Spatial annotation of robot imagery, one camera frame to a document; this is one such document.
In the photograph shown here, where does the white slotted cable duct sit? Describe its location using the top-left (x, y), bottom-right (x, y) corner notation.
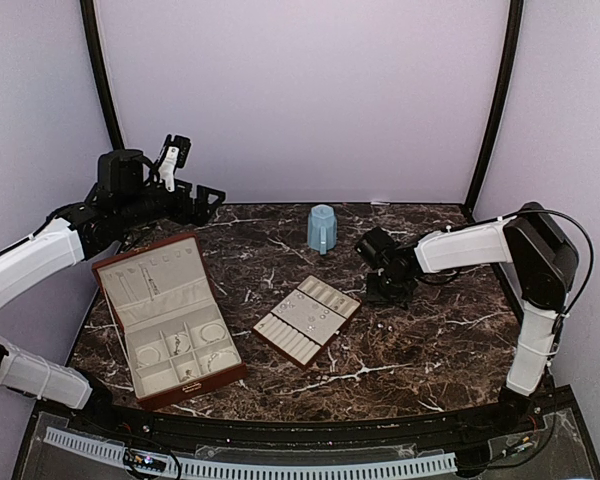
top-left (43, 427), bottom-right (458, 480)

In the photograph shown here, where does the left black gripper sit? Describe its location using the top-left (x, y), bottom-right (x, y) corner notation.
top-left (118, 178), bottom-right (226, 232)

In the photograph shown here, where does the brown jewelry box cream lining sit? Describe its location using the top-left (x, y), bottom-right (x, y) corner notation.
top-left (92, 233), bottom-right (247, 411)

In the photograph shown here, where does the black right corner post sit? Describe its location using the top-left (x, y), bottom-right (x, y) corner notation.
top-left (463, 0), bottom-right (524, 218)

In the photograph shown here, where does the brown jewelry tray cream lining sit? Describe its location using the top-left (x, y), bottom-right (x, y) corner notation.
top-left (252, 275), bottom-right (361, 369)

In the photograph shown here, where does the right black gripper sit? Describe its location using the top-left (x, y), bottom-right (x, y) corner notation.
top-left (366, 272), bottom-right (413, 305)

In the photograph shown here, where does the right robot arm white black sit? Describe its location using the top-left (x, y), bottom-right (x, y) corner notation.
top-left (355, 202), bottom-right (584, 434)

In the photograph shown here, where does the small circuit board with leds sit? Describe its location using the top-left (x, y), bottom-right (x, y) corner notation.
top-left (123, 449), bottom-right (167, 472)

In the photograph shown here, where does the light blue upside-down mug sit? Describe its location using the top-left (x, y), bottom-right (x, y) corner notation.
top-left (307, 204), bottom-right (337, 255)

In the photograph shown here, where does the black front table rail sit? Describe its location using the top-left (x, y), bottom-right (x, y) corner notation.
top-left (69, 403), bottom-right (551, 452)

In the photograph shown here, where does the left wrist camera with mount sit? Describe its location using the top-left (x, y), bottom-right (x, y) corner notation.
top-left (157, 135), bottom-right (191, 192)

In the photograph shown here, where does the beaded necklace in lid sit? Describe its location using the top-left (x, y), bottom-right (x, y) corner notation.
top-left (140, 263), bottom-right (161, 300)

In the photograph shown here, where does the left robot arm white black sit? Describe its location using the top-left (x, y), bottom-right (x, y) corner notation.
top-left (0, 136), bottom-right (226, 436)

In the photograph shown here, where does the black left corner post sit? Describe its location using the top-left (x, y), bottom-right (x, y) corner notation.
top-left (79, 0), bottom-right (124, 149)

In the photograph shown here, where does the black corner post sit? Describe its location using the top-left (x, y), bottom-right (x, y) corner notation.
top-left (79, 0), bottom-right (124, 149)
top-left (463, 0), bottom-right (524, 218)

